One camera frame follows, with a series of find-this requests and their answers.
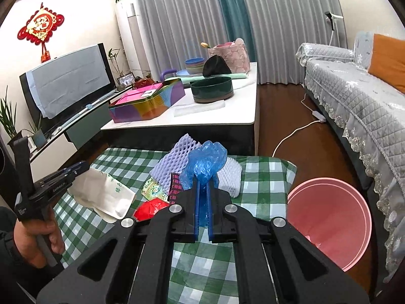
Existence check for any black television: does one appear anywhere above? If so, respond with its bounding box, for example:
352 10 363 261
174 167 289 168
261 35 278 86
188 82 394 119
19 43 116 134

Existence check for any orange cushion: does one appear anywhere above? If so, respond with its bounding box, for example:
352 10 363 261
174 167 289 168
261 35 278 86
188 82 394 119
369 33 405 94

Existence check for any dark foil wrapper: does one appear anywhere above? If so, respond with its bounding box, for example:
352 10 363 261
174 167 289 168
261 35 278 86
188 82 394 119
167 173 185 206

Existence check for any white coffee table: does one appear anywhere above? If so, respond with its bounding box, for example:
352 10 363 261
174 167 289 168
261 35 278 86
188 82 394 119
100 62 260 158

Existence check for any bamboo plant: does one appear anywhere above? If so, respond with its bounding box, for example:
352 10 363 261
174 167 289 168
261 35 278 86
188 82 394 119
108 48 128 91

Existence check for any green checked cloth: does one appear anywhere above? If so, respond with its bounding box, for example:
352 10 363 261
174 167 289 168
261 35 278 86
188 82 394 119
52 147 298 304

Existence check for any light blue plate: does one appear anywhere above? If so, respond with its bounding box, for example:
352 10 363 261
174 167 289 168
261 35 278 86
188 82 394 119
175 69 203 78

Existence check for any white standing air conditioner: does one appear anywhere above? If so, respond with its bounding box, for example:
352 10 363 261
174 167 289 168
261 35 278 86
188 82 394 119
115 1 144 77

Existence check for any grey quilted sofa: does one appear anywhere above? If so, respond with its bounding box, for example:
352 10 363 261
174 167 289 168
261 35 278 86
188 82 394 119
295 31 405 285

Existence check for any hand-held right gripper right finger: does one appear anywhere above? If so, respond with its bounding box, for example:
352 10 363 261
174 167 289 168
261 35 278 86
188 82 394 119
206 180 371 304

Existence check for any green panda print packet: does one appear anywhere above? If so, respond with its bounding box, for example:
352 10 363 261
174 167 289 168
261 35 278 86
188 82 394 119
141 178 168 202

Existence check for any white floor stand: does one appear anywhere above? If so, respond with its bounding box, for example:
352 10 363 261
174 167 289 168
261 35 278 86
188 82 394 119
324 11 344 47

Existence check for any white rod with blue ball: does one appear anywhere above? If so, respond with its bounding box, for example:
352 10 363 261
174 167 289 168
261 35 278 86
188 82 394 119
50 91 116 134

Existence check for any black hat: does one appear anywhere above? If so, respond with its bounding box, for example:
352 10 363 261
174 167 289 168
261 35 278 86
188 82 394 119
202 55 233 77

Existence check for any blue plastic bag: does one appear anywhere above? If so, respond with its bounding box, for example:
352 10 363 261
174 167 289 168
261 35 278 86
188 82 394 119
180 140 228 191

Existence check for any colourful tin box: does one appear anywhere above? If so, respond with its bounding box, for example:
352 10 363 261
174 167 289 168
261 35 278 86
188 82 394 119
108 80 186 124

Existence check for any mint green folded cloth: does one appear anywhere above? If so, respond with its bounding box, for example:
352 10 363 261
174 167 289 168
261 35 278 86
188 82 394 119
165 73 248 85

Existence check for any teal curtain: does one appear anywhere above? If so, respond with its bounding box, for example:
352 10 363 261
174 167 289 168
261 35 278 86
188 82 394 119
212 0 257 64

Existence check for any purple foam net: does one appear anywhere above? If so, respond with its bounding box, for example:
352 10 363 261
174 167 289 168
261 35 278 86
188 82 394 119
150 134 203 191

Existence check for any white foam net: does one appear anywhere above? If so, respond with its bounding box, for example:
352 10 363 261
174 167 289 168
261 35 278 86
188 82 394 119
217 157 243 199

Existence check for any person's left forearm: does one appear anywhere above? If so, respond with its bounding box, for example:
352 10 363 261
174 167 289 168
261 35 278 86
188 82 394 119
0 207 40 293

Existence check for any red knot wall ornament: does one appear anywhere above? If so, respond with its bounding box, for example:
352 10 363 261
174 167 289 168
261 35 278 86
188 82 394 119
17 2 67 63

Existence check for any person's left hand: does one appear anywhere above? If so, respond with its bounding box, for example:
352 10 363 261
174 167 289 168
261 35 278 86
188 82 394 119
13 218 66 269

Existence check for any red teapot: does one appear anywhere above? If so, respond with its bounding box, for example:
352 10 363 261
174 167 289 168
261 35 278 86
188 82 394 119
132 75 156 90

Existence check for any red wrapper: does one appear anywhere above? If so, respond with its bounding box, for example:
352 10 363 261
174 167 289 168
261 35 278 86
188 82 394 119
133 197 170 221

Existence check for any grey curtain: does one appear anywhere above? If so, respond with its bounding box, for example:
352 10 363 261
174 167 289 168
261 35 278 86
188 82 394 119
236 0 350 86
127 0 229 83

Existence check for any grey television cover cloth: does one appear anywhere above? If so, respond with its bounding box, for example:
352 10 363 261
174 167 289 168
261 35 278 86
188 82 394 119
25 45 110 120

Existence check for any white printed paper bag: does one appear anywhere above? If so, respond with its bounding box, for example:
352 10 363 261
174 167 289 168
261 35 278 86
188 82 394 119
67 167 136 224

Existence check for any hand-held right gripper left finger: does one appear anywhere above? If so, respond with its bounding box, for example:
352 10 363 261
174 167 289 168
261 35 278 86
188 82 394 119
36 177 205 304

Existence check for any small potted plant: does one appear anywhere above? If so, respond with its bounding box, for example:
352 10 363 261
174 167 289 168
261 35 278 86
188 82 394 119
21 114 48 148

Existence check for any stack of plastic bowls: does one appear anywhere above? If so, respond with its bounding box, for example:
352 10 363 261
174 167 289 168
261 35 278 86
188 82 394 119
184 57 206 73

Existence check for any dark green round container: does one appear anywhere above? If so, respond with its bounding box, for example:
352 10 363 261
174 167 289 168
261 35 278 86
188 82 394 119
190 75 235 104

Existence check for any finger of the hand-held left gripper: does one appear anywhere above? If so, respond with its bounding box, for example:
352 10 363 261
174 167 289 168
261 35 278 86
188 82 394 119
34 161 92 188

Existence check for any purple curved handle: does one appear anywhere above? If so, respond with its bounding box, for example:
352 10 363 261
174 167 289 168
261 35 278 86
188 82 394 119
159 68 177 82

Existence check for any pink lace basket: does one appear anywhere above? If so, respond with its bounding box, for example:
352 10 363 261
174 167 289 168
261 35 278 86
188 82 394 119
207 42 251 73

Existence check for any pink plastic bin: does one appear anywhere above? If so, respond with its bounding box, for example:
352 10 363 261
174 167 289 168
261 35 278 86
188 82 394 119
287 178 373 272

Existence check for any tall leafy potted plant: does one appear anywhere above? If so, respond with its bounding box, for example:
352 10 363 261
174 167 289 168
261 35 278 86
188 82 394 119
0 85 20 140

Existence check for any white power cable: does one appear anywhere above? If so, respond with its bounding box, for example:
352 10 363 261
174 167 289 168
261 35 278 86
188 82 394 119
271 92 321 158

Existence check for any grey television stand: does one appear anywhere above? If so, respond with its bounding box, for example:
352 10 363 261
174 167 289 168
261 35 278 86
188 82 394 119
28 83 140 165

